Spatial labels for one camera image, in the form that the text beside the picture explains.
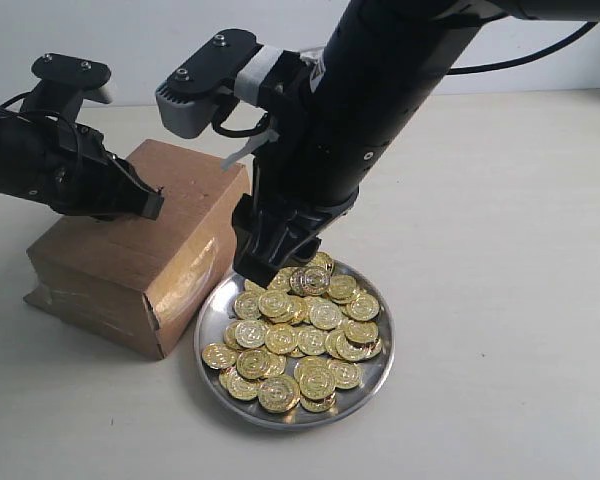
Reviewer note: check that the gold coin centre pale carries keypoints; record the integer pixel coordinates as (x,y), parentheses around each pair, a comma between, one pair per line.
(324,314)

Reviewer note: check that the gold coin lower right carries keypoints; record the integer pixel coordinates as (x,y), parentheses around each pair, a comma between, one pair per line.
(346,375)

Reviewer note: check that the gold coin upright top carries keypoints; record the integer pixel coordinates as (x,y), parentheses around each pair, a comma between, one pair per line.
(314,280)

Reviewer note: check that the round silver metal plate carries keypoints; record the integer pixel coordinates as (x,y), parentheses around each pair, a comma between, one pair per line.
(217,313)

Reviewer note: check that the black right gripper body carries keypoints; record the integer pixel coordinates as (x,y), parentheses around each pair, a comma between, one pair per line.
(328,125)

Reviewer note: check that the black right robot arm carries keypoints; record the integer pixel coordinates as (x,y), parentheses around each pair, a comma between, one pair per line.
(380,65)

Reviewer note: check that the gold coin lower left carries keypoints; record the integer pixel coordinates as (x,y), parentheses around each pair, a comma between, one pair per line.
(253,364)

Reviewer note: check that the brown cardboard slotted box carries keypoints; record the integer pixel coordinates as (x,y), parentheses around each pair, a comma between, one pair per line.
(139,282)

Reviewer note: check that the gold coin right edge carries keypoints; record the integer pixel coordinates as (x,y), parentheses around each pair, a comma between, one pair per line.
(363,308)

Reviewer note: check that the gold coin far left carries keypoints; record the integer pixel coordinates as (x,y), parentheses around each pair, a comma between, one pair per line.
(218,356)

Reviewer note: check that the gold coin front bottom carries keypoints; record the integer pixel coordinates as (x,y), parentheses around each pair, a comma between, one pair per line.
(279,394)

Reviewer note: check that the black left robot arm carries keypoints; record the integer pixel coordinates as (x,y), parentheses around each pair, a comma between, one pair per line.
(20,147)

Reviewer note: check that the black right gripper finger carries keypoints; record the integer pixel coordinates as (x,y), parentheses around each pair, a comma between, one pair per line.
(265,240)
(307,251)

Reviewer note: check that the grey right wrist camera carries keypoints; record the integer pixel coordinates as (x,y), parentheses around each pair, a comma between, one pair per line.
(232,66)

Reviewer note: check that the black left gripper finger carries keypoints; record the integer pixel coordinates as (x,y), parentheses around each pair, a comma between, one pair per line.
(132,194)

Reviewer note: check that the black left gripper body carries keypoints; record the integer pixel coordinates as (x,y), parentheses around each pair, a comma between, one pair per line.
(76,175)

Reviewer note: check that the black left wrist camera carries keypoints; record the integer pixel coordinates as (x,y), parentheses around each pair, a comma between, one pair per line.
(65,82)

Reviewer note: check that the pale gold coin left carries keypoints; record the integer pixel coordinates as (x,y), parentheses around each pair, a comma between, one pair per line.
(251,334)

